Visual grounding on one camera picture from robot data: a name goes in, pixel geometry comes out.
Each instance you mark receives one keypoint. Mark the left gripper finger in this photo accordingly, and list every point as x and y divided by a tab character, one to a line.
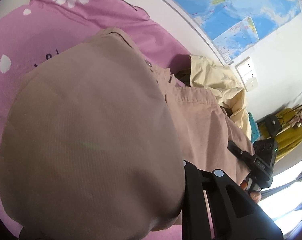
215	207

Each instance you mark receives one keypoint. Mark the blue perforated plastic basket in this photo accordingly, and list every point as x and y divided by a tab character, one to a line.
254	129

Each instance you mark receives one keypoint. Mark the white wall socket panel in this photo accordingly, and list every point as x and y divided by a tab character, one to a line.
246	71

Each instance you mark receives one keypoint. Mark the yellow hanging garment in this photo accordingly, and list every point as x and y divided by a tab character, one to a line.
290	138

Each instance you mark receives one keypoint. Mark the right hand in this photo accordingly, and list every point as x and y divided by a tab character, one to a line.
254	195

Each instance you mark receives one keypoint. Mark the cream yellow garment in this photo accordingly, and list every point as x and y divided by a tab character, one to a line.
225	86

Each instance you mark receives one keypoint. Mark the black handbag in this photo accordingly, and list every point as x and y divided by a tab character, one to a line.
272	125

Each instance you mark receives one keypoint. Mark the colourful wall map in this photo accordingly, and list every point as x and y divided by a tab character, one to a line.
234	26

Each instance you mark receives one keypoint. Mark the dusty pink jacket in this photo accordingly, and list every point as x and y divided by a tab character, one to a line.
95	141

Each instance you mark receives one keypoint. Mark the pink daisy bed sheet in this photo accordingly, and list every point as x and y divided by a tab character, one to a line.
33	31

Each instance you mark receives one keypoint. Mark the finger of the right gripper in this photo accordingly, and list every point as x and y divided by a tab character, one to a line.
244	156

